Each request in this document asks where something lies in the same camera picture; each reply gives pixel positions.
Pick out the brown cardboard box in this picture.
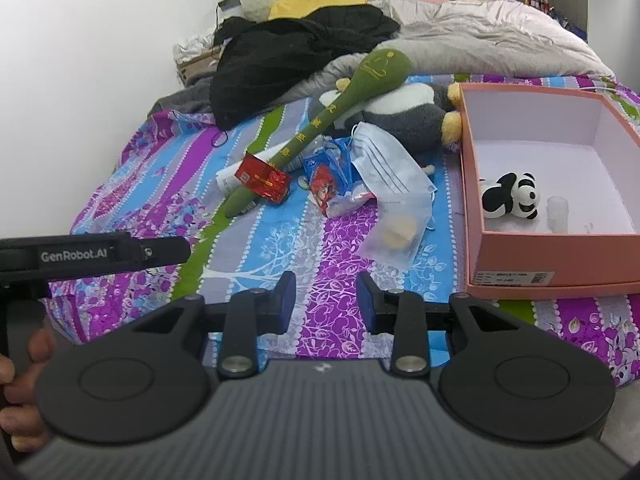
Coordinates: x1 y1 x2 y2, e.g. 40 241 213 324
176 50 221 86

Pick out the clear plastic bag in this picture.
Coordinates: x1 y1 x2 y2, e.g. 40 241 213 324
360 191 436 267

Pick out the small panda plush toy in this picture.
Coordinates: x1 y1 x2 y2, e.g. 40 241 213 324
480 172 542 221

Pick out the yellow pillow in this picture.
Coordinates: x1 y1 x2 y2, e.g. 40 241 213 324
269 0 370 21

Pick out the silver crumpled cloth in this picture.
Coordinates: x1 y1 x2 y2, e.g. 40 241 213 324
172 32 221 63

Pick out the pink cardboard shoebox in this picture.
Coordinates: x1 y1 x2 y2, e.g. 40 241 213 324
459 82 640 301

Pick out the dark grey cloth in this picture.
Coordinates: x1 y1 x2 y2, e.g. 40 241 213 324
150 77 216 114

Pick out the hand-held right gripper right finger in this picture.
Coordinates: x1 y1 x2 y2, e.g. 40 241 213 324
356 272 521 376

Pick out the grey white plush toy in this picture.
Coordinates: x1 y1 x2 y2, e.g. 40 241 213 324
319 77 463 154

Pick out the red foil packet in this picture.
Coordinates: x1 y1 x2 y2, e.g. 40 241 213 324
235 154 291 205

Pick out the red cartoon snack packet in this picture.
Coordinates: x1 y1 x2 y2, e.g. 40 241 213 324
309 164 376 219

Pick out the purple floral bed sheet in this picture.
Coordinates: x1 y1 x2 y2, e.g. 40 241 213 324
42 72 640 391

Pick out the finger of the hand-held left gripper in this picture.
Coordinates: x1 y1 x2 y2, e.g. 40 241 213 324
130 236 192 267

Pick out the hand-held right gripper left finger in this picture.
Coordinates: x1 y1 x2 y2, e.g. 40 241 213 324
132 271 297 379

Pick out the small translucent cup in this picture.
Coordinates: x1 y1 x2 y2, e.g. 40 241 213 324
546 196 571 234

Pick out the blue plastic wrapper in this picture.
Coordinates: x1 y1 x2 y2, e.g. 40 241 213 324
302 137 359 186

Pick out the blue face mask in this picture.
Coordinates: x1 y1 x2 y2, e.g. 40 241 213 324
350 122 439 197

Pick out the white tube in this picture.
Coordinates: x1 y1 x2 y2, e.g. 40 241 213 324
216 142 286 196

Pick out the row of small bottles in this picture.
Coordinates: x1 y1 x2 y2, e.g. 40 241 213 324
520 0 589 36

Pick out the person's left hand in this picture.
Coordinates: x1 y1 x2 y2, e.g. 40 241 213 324
0 329 59 453

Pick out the green plush massage hammer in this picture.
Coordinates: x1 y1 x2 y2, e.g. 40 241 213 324
222 49 412 219

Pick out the black garment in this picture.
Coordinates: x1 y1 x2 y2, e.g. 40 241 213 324
209 4 401 131

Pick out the light grey duvet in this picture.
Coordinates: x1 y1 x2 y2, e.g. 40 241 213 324
280 0 613 106

